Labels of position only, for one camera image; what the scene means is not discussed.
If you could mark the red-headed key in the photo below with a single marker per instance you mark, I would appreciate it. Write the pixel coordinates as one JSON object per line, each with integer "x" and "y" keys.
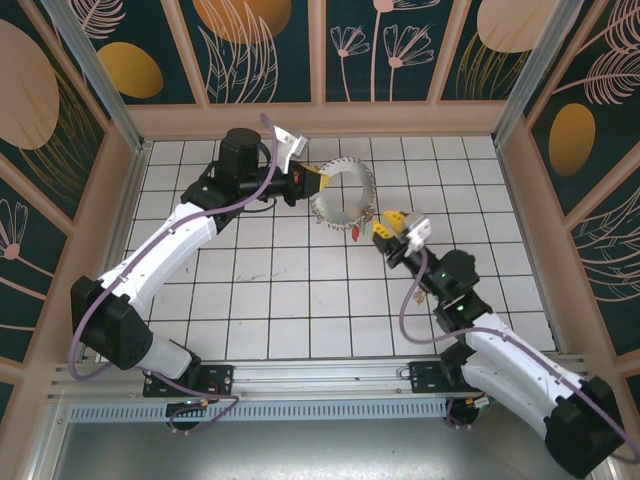
{"x": 356, "y": 234}

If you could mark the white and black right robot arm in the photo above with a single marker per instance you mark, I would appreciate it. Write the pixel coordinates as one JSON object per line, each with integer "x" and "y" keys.
{"x": 510, "y": 370}

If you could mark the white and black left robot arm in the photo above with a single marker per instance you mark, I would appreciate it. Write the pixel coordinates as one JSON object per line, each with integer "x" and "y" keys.
{"x": 165, "y": 240}

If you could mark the brushed steel sheet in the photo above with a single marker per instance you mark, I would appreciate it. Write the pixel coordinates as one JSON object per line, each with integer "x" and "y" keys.
{"x": 320, "y": 450}

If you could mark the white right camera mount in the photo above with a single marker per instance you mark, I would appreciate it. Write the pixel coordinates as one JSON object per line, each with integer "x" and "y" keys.
{"x": 417, "y": 245}

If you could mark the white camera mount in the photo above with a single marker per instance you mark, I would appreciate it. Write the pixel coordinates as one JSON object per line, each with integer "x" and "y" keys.
{"x": 285, "y": 150}
{"x": 417, "y": 245}

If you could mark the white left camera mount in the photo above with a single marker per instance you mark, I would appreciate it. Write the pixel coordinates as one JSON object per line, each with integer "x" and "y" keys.
{"x": 285, "y": 150}

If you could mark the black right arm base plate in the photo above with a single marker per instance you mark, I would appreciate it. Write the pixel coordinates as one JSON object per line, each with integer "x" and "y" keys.
{"x": 425, "y": 377}

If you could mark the aluminium corner post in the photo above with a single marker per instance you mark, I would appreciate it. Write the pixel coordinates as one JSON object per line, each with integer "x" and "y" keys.
{"x": 100, "y": 85}
{"x": 535, "y": 70}

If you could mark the long grooved aluminium rail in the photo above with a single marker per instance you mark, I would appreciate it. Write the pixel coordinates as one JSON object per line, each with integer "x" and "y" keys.
{"x": 320, "y": 375}

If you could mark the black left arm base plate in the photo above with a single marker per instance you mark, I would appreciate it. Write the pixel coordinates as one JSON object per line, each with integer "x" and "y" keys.
{"x": 215, "y": 380}

